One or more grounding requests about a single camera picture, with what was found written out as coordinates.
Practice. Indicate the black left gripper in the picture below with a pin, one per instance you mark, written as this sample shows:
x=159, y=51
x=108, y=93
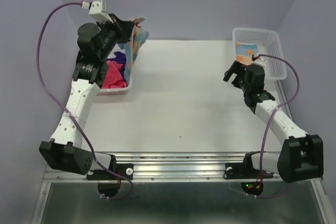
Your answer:
x=123, y=28

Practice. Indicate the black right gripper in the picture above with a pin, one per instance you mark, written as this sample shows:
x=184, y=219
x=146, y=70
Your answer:
x=237, y=67

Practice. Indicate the orange blue dotted towel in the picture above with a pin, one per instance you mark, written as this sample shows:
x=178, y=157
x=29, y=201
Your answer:
x=244, y=52

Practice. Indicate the blue dotted striped towel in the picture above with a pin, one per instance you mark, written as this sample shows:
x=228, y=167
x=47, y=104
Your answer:
x=138, y=37

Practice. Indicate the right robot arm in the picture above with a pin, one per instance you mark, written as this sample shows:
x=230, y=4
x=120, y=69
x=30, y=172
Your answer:
x=301, y=155

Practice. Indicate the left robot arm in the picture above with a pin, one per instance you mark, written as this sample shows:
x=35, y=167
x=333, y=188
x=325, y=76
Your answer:
x=95, y=41

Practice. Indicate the white left plastic basket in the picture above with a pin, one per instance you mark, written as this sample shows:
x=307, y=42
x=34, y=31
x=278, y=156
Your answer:
x=119, y=47

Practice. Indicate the white plastic basket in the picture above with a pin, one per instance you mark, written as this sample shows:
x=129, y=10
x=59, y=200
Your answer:
x=119, y=47
x=268, y=43

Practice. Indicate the purple towel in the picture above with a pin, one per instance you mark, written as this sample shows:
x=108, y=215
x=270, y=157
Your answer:
x=119, y=61

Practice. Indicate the white right plastic basket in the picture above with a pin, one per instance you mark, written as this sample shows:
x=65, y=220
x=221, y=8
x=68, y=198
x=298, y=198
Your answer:
x=268, y=43

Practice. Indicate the pink microfiber towel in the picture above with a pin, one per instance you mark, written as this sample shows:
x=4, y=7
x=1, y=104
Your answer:
x=115, y=76

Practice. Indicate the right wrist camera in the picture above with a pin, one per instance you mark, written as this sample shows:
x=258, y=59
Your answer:
x=259, y=60

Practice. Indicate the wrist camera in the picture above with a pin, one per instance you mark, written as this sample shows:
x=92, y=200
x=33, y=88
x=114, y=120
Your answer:
x=259, y=60
x=97, y=10

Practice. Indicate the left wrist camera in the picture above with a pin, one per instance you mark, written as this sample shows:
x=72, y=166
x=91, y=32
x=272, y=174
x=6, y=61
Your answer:
x=97, y=10

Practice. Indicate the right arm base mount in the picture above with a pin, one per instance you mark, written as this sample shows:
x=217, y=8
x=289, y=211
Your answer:
x=249, y=167

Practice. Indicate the aluminium rail frame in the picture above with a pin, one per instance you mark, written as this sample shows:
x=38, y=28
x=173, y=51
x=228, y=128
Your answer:
x=184, y=135

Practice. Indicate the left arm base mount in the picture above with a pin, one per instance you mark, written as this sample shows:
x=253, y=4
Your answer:
x=109, y=161

